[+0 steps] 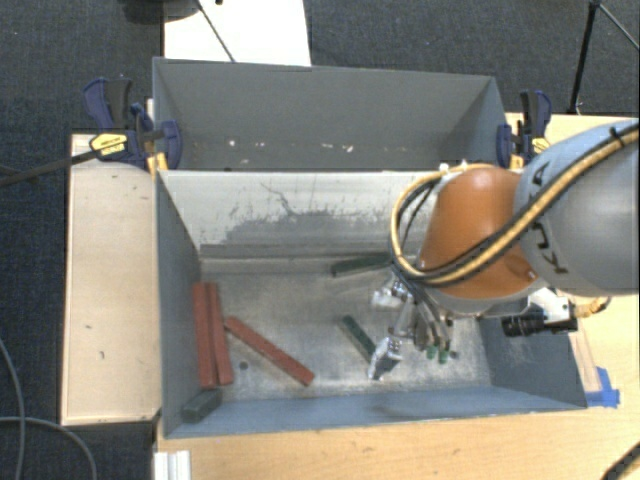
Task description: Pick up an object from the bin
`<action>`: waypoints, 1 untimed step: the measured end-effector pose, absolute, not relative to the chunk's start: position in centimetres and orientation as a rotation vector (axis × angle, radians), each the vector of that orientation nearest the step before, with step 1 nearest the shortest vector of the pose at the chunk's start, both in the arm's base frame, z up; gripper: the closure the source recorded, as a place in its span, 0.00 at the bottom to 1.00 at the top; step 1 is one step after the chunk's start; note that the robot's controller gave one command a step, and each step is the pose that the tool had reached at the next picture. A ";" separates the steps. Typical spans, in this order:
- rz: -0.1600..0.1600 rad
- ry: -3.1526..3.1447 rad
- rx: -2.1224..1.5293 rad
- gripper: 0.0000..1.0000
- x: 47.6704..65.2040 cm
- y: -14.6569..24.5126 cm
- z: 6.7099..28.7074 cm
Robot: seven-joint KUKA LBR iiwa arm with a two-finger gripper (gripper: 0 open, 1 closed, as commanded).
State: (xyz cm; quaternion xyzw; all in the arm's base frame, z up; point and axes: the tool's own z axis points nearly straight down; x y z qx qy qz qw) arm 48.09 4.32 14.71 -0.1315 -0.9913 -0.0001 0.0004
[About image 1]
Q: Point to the black cylinder on white bracket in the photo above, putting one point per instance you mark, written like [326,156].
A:
[525,325]

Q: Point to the pale wood board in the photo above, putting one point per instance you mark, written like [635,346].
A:
[110,278]

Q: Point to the grey metal bin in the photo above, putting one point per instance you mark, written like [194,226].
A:
[300,118]

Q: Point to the red-brown flat block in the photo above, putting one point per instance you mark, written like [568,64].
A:
[270,352]
[221,338]
[204,338]

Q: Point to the dark green flat block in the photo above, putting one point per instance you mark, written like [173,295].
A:
[359,337]
[201,405]
[357,265]

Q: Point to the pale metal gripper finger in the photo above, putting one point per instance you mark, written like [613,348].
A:
[386,299]
[386,360]

